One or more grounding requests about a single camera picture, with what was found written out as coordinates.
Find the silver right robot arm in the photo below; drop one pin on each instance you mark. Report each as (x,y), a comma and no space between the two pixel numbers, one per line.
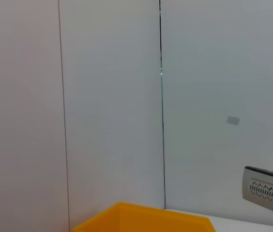
(267,191)

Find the yellow plastic bin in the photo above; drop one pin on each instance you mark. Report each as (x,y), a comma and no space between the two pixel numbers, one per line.
(139,217)

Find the small grey wall label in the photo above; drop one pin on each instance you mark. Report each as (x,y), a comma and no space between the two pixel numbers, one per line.
(233,120)

